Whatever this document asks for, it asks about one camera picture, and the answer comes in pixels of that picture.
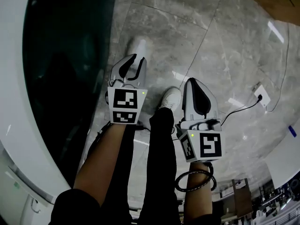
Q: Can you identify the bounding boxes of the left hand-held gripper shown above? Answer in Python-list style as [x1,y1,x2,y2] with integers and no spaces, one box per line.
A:
[106,53,149,126]

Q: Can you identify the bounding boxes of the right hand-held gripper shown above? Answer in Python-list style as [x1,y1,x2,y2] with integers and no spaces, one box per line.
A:
[174,77,223,163]

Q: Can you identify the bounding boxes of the white bathtub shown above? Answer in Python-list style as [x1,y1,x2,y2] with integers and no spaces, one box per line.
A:
[0,0,118,206]

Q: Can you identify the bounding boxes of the person's left forearm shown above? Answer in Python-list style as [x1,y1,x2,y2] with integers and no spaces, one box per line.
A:
[73,123,127,207]

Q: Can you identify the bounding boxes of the person's right forearm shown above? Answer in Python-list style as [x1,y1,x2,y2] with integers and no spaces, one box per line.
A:
[184,160,214,220]

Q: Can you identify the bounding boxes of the person's white shoe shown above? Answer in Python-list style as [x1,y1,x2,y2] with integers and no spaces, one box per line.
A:
[158,87,182,112]

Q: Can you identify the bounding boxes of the white power strip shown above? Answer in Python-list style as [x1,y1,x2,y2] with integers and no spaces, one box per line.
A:
[254,84,271,107]

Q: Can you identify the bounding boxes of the person's black trousers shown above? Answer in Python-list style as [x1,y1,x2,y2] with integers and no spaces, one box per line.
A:
[100,106,179,225]

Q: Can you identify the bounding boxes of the blue marker pen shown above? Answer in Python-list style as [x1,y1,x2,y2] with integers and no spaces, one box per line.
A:
[287,125,298,138]

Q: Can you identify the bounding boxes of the long white basin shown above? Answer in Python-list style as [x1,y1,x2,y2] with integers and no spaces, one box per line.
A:
[264,123,300,189]

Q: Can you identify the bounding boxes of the brown wooden panel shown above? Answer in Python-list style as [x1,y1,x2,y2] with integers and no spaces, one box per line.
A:
[232,178,253,218]

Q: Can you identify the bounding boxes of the dark equipment rack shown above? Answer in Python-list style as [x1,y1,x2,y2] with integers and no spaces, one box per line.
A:
[252,177,300,222]

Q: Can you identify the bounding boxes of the person's black printed shirt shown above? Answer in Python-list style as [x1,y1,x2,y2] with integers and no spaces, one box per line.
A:
[48,188,221,225]

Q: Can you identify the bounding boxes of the black plugged-in cable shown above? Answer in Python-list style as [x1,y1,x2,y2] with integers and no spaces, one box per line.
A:
[220,95,263,126]

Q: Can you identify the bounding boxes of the thin black cable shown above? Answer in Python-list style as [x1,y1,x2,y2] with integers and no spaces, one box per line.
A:
[89,120,111,150]

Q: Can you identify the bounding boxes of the black looped wrist cable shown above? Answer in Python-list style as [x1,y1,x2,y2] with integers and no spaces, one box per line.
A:
[175,162,216,193]

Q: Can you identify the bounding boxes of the white power strip cable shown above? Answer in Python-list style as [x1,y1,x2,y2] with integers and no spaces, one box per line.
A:
[267,22,291,113]

